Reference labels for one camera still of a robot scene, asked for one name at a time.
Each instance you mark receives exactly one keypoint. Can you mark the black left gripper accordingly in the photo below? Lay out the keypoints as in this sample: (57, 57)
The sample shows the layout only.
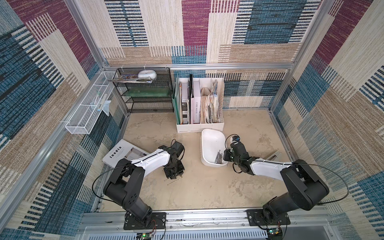
(174, 175)

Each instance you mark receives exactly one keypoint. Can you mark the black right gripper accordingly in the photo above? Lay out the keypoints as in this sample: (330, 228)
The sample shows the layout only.
(229, 154)

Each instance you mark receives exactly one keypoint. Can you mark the steel nail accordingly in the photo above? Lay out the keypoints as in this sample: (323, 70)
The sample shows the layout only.
(219, 158)

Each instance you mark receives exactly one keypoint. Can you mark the white plastic storage box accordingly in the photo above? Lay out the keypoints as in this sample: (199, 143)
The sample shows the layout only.
(211, 142)

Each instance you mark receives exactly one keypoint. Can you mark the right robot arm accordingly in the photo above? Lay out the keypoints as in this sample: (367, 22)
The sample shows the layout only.
(305, 188)

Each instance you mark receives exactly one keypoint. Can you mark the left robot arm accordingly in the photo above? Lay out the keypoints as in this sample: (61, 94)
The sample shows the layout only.
(129, 170)

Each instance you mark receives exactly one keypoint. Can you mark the white magazine on table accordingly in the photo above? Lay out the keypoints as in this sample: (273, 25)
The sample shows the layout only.
(123, 150)

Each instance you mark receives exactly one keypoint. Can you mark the white perforated file organizer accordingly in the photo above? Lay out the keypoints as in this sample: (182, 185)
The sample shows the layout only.
(201, 104)

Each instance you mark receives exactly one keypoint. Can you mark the green folder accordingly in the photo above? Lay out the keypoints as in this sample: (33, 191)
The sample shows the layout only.
(176, 99)

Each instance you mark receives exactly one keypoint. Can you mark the white round device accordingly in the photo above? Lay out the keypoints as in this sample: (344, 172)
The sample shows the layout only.
(147, 75)

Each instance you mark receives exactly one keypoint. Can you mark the black tool handle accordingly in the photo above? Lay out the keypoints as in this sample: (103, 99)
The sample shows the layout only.
(275, 157)

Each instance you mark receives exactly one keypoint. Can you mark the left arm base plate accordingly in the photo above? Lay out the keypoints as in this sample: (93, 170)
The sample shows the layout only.
(156, 221)

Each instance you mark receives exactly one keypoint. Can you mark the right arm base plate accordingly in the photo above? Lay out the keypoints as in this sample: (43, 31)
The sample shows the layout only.
(259, 217)

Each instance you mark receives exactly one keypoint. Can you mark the black wire shelf rack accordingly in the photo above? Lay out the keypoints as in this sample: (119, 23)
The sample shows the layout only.
(145, 96)

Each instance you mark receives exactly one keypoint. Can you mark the white wire wall basket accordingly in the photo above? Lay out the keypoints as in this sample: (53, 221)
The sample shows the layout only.
(95, 102)

